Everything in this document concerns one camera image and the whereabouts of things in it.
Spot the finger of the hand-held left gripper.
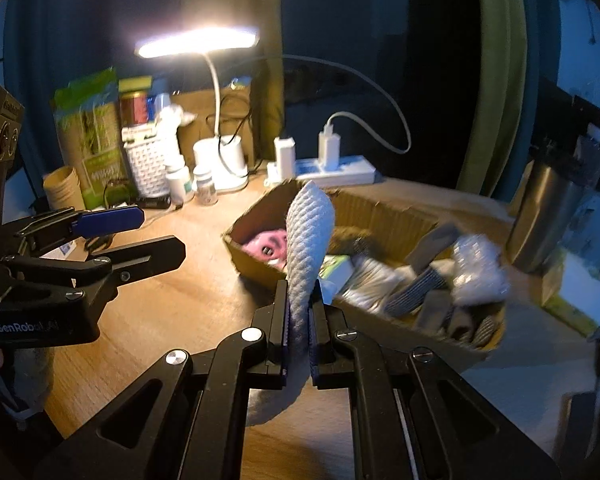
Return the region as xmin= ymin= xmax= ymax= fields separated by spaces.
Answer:
xmin=15 ymin=206 xmax=145 ymax=253
xmin=2 ymin=234 xmax=187 ymax=306

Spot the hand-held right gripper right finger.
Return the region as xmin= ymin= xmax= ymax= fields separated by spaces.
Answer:
xmin=307 ymin=280 xmax=563 ymax=480

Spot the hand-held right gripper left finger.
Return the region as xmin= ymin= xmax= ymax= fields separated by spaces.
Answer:
xmin=32 ymin=279 xmax=291 ymax=480

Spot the pink plush toy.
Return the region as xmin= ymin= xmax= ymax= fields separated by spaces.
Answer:
xmin=242 ymin=227 xmax=288 ymax=267

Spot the white textured cloth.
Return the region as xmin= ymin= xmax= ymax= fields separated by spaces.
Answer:
xmin=245 ymin=181 xmax=337 ymax=427

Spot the brown knitted cloth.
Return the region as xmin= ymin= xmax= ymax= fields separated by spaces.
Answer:
xmin=327 ymin=225 xmax=377 ymax=259

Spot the cardboard box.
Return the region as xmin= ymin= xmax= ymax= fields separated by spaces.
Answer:
xmin=222 ymin=178 xmax=506 ymax=373

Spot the black flashlight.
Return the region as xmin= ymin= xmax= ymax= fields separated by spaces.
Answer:
xmin=130 ymin=195 xmax=172 ymax=211

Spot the stack of paper cups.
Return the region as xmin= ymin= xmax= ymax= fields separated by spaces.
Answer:
xmin=42 ymin=166 xmax=86 ymax=211

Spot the small white green box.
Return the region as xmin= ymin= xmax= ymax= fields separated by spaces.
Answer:
xmin=319 ymin=254 xmax=354 ymax=293

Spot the white woven basket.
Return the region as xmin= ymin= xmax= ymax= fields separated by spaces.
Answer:
xmin=121 ymin=125 xmax=173 ymax=197

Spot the white pill bottle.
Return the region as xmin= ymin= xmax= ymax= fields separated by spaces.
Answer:
xmin=194 ymin=166 xmax=217 ymax=206
xmin=166 ymin=155 xmax=194 ymax=204

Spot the green snack packet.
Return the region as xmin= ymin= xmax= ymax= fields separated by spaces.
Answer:
xmin=52 ymin=67 xmax=131 ymax=211

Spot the dark jar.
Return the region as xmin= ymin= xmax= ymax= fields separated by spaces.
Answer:
xmin=118 ymin=90 xmax=151 ymax=126

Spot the brown cardboard sheet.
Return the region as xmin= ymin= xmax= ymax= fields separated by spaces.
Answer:
xmin=172 ymin=80 xmax=256 ymax=166

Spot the white power strip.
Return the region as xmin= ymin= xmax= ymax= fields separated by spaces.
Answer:
xmin=266 ymin=155 xmax=376 ymax=187

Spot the white desk lamp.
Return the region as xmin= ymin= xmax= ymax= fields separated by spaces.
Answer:
xmin=134 ymin=26 xmax=260 ymax=192

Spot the steel tumbler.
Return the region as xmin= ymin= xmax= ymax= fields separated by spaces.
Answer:
xmin=505 ymin=140 xmax=600 ymax=273

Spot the yellow-green curtain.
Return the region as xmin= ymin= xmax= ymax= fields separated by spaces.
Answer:
xmin=180 ymin=0 xmax=287 ymax=161
xmin=455 ymin=0 xmax=529 ymax=198

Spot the yellow tissue pack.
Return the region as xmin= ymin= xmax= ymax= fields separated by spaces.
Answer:
xmin=540 ymin=247 xmax=600 ymax=338

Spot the black phone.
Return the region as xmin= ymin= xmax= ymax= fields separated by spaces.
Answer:
xmin=562 ymin=392 xmax=599 ymax=461

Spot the black monitor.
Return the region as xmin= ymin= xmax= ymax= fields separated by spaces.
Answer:
xmin=537 ymin=77 xmax=600 ymax=193

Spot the white charger with cable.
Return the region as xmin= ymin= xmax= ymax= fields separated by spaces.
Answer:
xmin=318 ymin=130 xmax=342 ymax=168

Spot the white cable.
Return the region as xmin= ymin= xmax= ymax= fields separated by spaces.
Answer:
xmin=260 ymin=55 xmax=412 ymax=156

